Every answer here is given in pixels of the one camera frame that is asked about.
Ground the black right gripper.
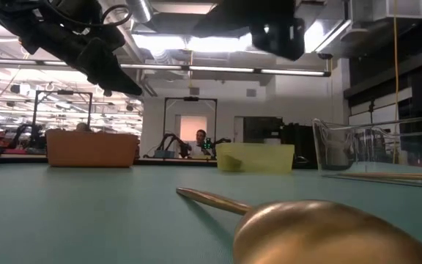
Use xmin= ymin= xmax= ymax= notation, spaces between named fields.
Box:
xmin=192 ymin=0 xmax=296 ymax=39

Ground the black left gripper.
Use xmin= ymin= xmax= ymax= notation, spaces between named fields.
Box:
xmin=20 ymin=0 xmax=144 ymax=97

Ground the long ceiling light tube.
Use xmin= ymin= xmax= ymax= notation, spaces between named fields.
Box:
xmin=0 ymin=56 xmax=332 ymax=78

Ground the orange plastic bin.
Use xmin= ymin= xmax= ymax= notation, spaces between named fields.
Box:
xmin=45 ymin=128 xmax=140 ymax=169

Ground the black cabinet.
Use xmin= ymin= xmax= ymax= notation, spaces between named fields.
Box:
xmin=243 ymin=116 xmax=284 ymax=144

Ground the yellow plastic bin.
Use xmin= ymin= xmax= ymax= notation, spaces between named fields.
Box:
xmin=215 ymin=142 xmax=295 ymax=174

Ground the black storage unit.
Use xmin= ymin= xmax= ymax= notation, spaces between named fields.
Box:
xmin=282 ymin=122 xmax=318 ymax=169

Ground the clear glass tray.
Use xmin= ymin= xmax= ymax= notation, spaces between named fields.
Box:
xmin=311 ymin=104 xmax=422 ymax=190

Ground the green table mat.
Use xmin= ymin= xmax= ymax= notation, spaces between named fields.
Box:
xmin=0 ymin=163 xmax=422 ymax=264

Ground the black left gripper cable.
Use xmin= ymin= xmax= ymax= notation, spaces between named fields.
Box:
xmin=37 ymin=0 xmax=134 ymax=29

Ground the silver ventilation duct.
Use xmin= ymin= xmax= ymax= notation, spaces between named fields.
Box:
xmin=126 ymin=0 xmax=154 ymax=23

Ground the black station frame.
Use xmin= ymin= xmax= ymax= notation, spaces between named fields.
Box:
xmin=31 ymin=89 xmax=94 ymax=147
xmin=162 ymin=96 xmax=218 ymax=159

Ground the black table frame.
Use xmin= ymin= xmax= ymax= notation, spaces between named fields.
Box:
xmin=0 ymin=153 xmax=218 ymax=166

